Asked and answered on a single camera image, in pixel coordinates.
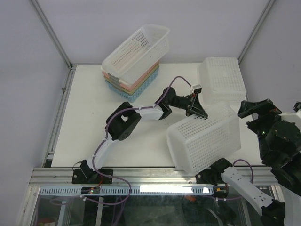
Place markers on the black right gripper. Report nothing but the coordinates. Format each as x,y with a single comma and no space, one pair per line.
267,110

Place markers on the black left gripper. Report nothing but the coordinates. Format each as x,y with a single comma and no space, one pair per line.
198,109

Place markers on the white perforated basket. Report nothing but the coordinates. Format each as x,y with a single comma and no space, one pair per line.
221,80
195,143
138,53

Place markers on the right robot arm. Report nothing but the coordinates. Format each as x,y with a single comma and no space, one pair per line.
285,163

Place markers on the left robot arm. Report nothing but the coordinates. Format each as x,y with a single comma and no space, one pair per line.
122,122

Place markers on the blue basket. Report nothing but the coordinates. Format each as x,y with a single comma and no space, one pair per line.
131,98

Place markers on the yellow-green basket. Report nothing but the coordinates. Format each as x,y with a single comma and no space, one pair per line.
130,89

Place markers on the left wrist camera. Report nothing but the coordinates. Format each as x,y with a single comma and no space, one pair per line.
196,89

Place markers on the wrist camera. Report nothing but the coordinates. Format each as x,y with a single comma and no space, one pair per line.
297,106
196,89

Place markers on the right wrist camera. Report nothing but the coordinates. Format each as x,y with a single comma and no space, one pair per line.
297,106

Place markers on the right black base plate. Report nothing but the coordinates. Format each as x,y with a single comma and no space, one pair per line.
206,176

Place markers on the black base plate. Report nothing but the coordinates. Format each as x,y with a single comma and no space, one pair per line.
206,176
79,178

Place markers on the right aluminium frame post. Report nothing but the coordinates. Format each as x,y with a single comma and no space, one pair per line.
268,7

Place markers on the aluminium frame post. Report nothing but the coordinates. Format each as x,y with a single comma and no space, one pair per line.
268,7
51,33

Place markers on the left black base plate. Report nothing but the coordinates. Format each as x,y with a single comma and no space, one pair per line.
79,178

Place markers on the aluminium mounting rail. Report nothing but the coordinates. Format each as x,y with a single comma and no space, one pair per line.
139,176

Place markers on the grey slotted cable duct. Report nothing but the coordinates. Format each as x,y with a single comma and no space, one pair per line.
125,190

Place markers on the left aluminium frame post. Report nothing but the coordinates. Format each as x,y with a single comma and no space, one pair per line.
51,33

